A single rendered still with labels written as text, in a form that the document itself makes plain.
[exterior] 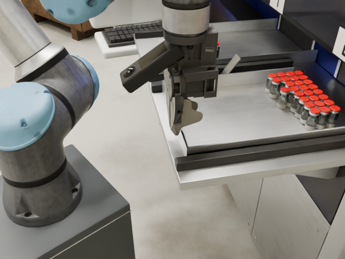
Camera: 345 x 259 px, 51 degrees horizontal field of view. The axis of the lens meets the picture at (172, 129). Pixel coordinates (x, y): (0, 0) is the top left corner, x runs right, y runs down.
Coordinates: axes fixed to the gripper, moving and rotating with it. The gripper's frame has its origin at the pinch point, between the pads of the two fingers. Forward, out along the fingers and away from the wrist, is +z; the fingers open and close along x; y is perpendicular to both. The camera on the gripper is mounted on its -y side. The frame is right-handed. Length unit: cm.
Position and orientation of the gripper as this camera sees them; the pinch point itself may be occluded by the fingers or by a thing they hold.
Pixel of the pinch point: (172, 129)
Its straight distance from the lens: 69.7
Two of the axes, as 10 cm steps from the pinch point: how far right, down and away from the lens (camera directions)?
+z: 0.0, 8.0, 6.0
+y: 9.8, -1.2, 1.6
